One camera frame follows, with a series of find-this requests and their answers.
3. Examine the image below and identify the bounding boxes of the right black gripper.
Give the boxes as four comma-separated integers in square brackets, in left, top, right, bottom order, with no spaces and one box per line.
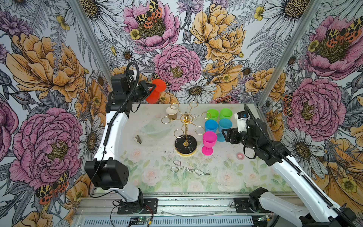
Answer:
[221,128,259,151]

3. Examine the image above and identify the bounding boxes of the red wine glass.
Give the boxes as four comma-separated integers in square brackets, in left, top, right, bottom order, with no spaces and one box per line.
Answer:
[146,79,166,104]

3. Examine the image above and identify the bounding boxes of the blue wine glass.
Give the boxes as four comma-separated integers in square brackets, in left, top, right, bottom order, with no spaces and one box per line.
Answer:
[204,120,218,133]
[217,118,233,142]

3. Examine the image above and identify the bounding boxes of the pink wine glass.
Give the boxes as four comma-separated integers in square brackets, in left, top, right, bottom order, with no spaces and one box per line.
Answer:
[201,131,217,156]

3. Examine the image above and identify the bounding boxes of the blue wine glass front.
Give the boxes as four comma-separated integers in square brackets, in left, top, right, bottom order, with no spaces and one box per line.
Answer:
[204,120,218,133]

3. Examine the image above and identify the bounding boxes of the green wine glass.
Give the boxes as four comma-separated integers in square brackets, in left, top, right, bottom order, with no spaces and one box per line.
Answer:
[206,109,219,121]
[219,108,233,120]

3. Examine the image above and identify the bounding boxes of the green wine glass front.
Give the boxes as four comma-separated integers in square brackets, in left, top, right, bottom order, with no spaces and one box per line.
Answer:
[206,109,219,121]

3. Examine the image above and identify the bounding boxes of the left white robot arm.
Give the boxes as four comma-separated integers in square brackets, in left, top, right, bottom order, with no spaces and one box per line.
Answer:
[85,61,157,203]

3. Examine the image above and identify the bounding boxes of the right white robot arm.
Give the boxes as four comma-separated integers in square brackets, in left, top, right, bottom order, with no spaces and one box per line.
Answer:
[222,105,356,227]

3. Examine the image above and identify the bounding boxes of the brown paper cup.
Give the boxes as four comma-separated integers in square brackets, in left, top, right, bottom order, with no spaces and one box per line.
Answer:
[166,106,178,120]

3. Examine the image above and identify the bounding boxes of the clear plastic bowl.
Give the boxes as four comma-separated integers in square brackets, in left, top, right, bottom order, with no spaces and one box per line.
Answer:
[140,119,173,139]

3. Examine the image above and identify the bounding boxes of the small tan clip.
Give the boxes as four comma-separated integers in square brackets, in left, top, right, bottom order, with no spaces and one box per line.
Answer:
[134,135,142,144]

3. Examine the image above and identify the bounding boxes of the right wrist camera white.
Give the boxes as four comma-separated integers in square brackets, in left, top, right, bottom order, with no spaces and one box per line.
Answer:
[234,111,250,133]

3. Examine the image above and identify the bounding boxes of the gold wire glass rack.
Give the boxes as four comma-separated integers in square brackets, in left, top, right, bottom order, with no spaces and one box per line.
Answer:
[161,102,207,157]

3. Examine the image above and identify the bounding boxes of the metal wire tongs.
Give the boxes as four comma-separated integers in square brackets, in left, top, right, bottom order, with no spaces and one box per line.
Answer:
[170,160,210,176]

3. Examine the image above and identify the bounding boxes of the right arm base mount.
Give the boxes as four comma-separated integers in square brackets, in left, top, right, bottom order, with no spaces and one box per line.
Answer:
[230,197,271,214]

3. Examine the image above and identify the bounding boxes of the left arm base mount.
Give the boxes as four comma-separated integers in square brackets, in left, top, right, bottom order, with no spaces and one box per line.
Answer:
[117,198,158,215]

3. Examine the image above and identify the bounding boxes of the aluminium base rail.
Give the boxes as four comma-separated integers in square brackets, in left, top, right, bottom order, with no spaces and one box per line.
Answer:
[72,193,292,227]

